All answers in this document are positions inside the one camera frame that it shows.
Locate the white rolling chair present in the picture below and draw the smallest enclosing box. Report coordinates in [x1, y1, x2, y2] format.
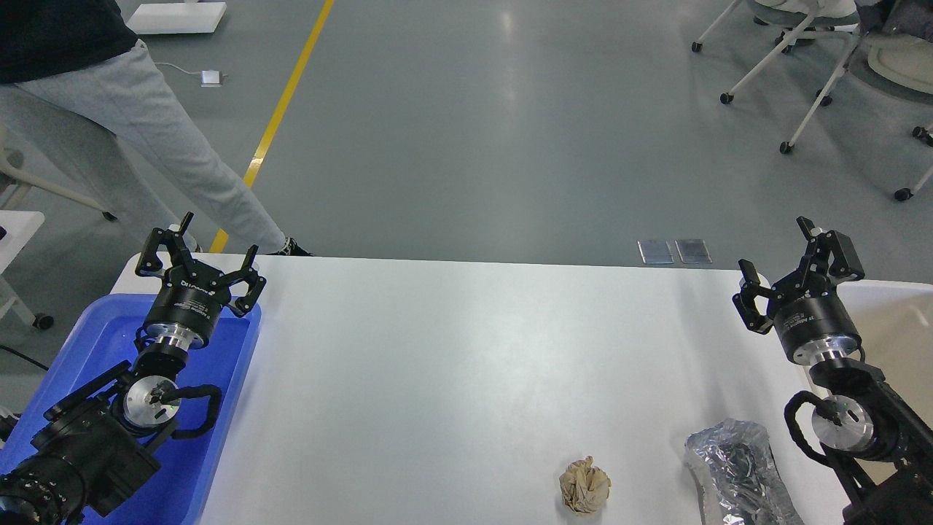
[690, 1, 859, 104]

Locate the silver foil bag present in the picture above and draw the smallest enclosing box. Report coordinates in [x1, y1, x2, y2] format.
[685, 419, 804, 524]

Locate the white floor platform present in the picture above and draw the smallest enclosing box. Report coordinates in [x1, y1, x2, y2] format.
[127, 1, 227, 36]

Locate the person in grey trousers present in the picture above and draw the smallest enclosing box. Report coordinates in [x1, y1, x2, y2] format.
[1, 1, 306, 256]

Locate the crumpled brown paper ball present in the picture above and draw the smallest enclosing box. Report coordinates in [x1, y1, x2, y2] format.
[558, 456, 612, 516]

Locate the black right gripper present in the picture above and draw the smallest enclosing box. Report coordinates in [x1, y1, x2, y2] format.
[733, 216, 865, 365]

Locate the blue plastic bin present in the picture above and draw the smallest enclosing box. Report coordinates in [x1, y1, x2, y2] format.
[0, 294, 262, 525]

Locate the white chair right edge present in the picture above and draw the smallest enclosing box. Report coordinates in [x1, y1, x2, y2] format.
[779, 1, 931, 171]

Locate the beige plastic bin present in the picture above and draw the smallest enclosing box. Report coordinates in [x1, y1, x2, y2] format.
[838, 280, 932, 425]

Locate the right metal floor plate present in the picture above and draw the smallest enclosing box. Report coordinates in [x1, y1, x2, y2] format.
[674, 238, 712, 265]

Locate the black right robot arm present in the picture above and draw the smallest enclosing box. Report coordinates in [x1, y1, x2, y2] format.
[733, 217, 932, 524]

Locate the metal floor plate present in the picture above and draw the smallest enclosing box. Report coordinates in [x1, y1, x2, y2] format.
[674, 238, 712, 265]
[637, 240, 674, 265]

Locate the left metal floor plate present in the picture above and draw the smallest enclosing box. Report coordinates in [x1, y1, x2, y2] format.
[637, 240, 674, 265]

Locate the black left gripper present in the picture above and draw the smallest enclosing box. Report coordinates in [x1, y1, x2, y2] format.
[136, 212, 267, 349]

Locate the white chair left edge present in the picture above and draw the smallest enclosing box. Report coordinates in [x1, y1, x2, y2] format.
[1, 124, 117, 222]

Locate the white chair edge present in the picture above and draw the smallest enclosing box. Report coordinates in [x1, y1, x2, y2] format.
[1, 124, 117, 222]
[779, 1, 931, 171]

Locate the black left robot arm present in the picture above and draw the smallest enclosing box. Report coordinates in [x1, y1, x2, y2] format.
[2, 213, 266, 524]

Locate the small white floor box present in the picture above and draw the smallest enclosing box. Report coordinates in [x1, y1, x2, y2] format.
[200, 70, 224, 88]

